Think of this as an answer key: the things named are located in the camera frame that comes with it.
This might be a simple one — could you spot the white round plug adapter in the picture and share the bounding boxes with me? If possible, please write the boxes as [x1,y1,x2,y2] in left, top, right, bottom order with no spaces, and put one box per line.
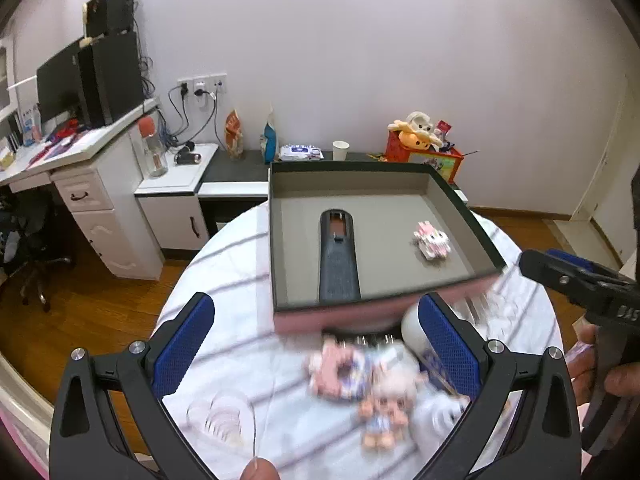
[412,392,471,460]

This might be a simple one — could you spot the clear crystal bottle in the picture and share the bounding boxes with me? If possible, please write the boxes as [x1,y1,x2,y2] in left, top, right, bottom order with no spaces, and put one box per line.
[464,290,506,325]

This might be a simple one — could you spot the pink-haired doll figurine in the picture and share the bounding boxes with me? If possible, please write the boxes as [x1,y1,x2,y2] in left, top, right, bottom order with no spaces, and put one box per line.
[359,365,425,450]

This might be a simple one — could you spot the silver ball white plush toy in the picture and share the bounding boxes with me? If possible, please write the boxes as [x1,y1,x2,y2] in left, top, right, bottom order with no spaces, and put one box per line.
[400,304,432,356]

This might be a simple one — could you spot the pink donut block figure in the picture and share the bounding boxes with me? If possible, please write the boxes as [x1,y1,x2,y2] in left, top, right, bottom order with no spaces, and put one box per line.
[306,338,372,401]

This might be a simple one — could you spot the black textured comb case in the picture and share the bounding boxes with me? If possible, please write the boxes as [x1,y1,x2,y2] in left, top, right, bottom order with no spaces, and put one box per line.
[318,209,361,304]

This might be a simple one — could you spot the blue gold lighter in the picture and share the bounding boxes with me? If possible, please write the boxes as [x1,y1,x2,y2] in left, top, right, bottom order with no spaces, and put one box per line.
[418,349,460,396]

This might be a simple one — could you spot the person's right hand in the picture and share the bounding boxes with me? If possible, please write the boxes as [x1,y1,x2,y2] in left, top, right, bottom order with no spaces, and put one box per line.
[566,324,640,411]

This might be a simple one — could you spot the person's left hand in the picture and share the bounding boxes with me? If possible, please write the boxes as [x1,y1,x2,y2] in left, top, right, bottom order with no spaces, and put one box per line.
[240,457,281,480]

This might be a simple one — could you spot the pink printed bedding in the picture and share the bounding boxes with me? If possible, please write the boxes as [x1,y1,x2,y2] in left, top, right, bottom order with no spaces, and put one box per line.
[1,405,50,479]

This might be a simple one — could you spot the white striped quilted tablecloth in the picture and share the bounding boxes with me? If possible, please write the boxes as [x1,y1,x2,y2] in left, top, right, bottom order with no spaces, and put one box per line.
[150,199,566,480]

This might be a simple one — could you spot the black office chair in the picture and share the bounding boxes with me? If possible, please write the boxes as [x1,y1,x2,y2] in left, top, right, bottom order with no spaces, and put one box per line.
[1,194,77,313]

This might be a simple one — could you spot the orange toy storage box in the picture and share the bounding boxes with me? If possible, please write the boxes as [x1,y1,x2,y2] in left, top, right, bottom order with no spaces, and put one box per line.
[384,131,464,183]

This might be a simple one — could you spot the low white black cabinet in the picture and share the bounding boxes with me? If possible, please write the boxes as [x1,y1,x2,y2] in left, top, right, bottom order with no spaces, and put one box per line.
[133,142,471,254]

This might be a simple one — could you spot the pink box with black rim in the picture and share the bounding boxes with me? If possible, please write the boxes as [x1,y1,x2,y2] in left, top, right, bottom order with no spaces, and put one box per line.
[268,162,506,334]

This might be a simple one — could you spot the white desk with drawers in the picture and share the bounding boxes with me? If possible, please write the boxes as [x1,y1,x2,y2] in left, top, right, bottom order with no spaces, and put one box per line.
[1,98,164,281]

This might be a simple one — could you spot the yellow white plush toy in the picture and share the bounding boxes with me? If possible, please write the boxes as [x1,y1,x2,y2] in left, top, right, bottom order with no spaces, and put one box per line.
[387,112,444,151]

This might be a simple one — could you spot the bottle with orange cap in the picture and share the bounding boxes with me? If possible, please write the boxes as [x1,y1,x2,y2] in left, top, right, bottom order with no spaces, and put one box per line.
[138,115,168,178]

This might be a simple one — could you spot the orange snack bag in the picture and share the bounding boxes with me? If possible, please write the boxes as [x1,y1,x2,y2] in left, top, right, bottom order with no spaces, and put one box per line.
[224,110,244,159]

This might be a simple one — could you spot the white paper cup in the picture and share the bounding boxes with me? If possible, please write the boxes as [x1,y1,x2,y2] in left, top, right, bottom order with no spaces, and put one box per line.
[332,140,350,162]

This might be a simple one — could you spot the blue white snack bag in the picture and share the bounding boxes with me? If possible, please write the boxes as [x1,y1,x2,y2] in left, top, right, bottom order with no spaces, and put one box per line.
[260,110,279,165]

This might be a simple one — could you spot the wet wipes pack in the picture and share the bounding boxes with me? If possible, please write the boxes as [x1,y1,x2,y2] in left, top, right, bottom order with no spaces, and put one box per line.
[278,144,324,162]

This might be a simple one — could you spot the black computer monitor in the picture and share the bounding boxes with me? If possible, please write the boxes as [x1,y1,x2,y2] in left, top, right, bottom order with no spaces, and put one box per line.
[36,40,80,122]

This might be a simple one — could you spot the small black speaker on top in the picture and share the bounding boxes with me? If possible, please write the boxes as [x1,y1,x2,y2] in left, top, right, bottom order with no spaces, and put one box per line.
[84,0,134,37]

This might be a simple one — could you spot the black cables on wall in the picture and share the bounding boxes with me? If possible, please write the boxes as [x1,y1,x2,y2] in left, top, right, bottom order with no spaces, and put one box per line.
[134,14,222,151]

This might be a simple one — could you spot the white wall power strip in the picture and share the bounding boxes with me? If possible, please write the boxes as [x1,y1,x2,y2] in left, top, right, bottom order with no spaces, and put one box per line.
[177,73,228,96]

